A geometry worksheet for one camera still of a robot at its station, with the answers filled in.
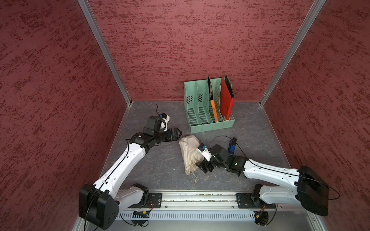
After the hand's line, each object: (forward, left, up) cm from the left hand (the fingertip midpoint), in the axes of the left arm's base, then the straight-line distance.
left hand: (174, 136), depth 79 cm
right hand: (-10, -15, -11) cm, 21 cm away
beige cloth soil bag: (-8, -10, -9) cm, 16 cm away
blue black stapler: (+2, -37, -18) cm, 41 cm away
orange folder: (+19, -21, +12) cm, 31 cm away
